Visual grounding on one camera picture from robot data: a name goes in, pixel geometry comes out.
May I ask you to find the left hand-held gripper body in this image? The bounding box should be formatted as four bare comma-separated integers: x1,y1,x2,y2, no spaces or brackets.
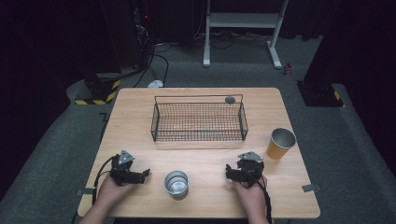
109,149,142,187

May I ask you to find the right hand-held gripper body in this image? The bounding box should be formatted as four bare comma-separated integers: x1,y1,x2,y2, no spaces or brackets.
233,150,265,189

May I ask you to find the person's left hand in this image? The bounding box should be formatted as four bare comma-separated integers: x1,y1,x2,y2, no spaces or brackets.
96,174,138,210

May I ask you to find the person's right hand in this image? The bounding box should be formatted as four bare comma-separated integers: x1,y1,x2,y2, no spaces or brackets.
233,175,269,218

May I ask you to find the silver metal cup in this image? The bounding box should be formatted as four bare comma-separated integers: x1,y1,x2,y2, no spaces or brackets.
163,170,190,197

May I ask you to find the orange paper cup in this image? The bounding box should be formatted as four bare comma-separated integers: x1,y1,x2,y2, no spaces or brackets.
266,127,297,161

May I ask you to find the grey tape strip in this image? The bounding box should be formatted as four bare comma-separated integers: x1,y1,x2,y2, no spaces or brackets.
76,187,98,197
301,183,322,193

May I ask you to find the black yellow striped base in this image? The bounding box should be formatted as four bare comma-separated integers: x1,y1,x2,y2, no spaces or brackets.
297,80,346,108
74,73,121,106

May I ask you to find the dark equipment rack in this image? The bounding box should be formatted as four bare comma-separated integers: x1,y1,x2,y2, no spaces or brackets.
130,0,158,71

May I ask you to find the white metal stand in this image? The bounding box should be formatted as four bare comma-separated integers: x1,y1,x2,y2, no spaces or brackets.
203,0,290,70

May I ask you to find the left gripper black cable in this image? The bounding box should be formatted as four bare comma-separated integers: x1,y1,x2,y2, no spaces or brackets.
92,155,119,206

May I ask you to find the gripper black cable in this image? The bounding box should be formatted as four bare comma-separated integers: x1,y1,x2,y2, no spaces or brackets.
92,155,119,206
244,166,274,224

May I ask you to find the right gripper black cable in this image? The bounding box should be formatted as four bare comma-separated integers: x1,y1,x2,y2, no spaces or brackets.
244,166,274,224

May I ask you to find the black wire basket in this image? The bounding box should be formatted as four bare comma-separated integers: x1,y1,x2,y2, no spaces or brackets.
150,93,249,143

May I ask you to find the black floor cable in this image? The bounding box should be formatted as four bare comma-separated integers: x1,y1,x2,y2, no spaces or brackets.
133,41,173,89

